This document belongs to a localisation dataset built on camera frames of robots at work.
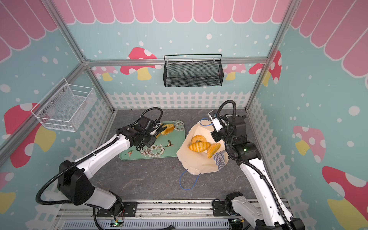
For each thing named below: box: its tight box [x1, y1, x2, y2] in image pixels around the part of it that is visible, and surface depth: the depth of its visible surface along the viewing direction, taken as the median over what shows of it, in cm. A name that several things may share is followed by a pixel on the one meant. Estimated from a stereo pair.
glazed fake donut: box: [191, 134, 207, 144], surface depth 97 cm
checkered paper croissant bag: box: [176, 120, 230, 175], surface depth 92 cm
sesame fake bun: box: [207, 142, 221, 159], surface depth 91 cm
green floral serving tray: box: [118, 120, 186, 161], surface depth 99 cm
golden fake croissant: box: [188, 141, 211, 153], surface depth 92 cm
